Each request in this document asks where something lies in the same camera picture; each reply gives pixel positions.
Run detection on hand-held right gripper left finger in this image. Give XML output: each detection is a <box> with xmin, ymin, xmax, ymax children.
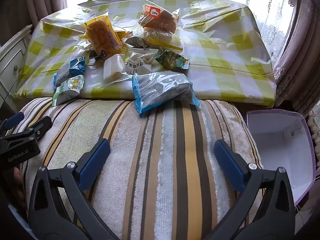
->
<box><xmin>27</xmin><ymin>139</ymin><xmax>118</xmax><ymax>240</ymax></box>

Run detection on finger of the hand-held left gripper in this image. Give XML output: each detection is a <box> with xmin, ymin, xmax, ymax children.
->
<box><xmin>0</xmin><ymin>112</ymin><xmax>25</xmax><ymax>133</ymax></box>
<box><xmin>14</xmin><ymin>116</ymin><xmax>53</xmax><ymax>140</ymax></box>

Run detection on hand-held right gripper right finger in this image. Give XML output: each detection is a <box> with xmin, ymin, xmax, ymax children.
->
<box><xmin>207</xmin><ymin>139</ymin><xmax>297</xmax><ymax>240</ymax></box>

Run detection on green white lemon packet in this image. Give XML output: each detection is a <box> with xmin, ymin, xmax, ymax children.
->
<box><xmin>51</xmin><ymin>74</ymin><xmax>85</xmax><ymax>107</ymax></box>

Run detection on purple white cardboard box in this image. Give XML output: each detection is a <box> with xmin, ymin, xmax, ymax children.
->
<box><xmin>246</xmin><ymin>110</ymin><xmax>315</xmax><ymax>205</ymax></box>

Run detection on small clear packet blue edges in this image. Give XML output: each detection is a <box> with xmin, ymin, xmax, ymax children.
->
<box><xmin>53</xmin><ymin>56</ymin><xmax>86</xmax><ymax>89</ymax></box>

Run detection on large clear packet blue edges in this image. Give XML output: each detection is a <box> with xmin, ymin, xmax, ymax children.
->
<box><xmin>131</xmin><ymin>71</ymin><xmax>200</xmax><ymax>117</ymax></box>

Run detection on white packet black lettering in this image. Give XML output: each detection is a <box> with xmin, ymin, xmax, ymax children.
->
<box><xmin>124</xmin><ymin>50</ymin><xmax>163</xmax><ymax>77</ymax></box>

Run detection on yellow puffed snack packet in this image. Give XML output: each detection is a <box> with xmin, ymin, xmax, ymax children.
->
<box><xmin>81</xmin><ymin>14</ymin><xmax>128</xmax><ymax>58</ymax></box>

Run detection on dark green snack packet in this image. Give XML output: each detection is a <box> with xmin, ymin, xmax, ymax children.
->
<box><xmin>154</xmin><ymin>49</ymin><xmax>190</xmax><ymax>70</ymax></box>

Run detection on small white packet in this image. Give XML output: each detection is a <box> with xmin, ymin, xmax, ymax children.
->
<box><xmin>124</xmin><ymin>35</ymin><xmax>150</xmax><ymax>49</ymax></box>

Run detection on white cake packet yellow strip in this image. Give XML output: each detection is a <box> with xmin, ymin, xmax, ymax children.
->
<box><xmin>142</xmin><ymin>29</ymin><xmax>184</xmax><ymax>52</ymax></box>

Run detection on brown bread packet orange label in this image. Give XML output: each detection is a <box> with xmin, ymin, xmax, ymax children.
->
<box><xmin>139</xmin><ymin>3</ymin><xmax>181</xmax><ymax>34</ymax></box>

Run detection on white drawer cabinet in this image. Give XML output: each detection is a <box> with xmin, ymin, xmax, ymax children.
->
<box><xmin>0</xmin><ymin>24</ymin><xmax>34</xmax><ymax>110</ymax></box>

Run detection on striped towel blanket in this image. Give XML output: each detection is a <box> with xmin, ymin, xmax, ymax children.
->
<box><xmin>10</xmin><ymin>96</ymin><xmax>265</xmax><ymax>240</ymax></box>

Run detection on yellow checkered plastic tablecloth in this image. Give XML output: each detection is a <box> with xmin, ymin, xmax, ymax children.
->
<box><xmin>14</xmin><ymin>0</ymin><xmax>278</xmax><ymax>105</ymax></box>

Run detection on mauve drape curtain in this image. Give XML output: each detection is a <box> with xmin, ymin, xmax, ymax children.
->
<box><xmin>272</xmin><ymin>0</ymin><xmax>320</xmax><ymax>110</ymax></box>

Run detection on white lace curtain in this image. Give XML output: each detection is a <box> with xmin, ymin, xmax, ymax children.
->
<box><xmin>200</xmin><ymin>0</ymin><xmax>295</xmax><ymax>63</ymax></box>

